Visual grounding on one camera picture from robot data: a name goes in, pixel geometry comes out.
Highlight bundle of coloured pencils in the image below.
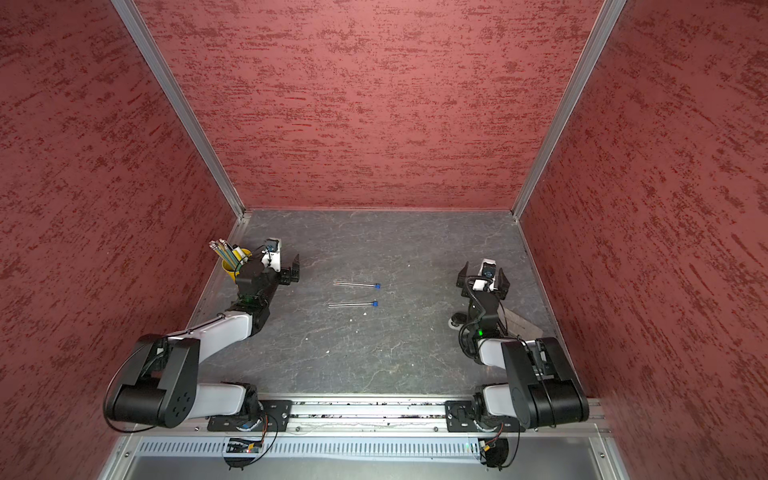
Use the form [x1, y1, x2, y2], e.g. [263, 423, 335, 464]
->
[209, 239, 249, 272]

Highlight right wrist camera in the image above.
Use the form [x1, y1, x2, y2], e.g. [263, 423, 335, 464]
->
[473, 259, 498, 292]

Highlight yellow pencil cup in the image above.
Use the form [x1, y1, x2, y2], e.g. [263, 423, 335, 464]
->
[221, 247, 252, 281]

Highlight white slotted cable duct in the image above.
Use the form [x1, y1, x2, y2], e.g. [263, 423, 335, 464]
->
[136, 437, 481, 463]

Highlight clear test tube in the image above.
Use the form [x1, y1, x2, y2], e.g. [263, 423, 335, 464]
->
[333, 281, 376, 289]
[328, 301, 375, 309]

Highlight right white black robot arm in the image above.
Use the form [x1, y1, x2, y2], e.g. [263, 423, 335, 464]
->
[449, 259, 590, 433]

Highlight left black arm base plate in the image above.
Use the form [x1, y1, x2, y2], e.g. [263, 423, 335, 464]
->
[207, 399, 293, 434]

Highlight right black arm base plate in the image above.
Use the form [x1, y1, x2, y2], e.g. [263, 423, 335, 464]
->
[444, 400, 524, 434]

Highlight aluminium front rail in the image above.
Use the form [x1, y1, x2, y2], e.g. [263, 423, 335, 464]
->
[138, 395, 613, 438]

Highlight grey black stapler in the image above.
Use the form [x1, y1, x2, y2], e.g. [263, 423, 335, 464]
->
[448, 309, 544, 341]

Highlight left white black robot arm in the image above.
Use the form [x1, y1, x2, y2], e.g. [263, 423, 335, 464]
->
[102, 256, 300, 434]

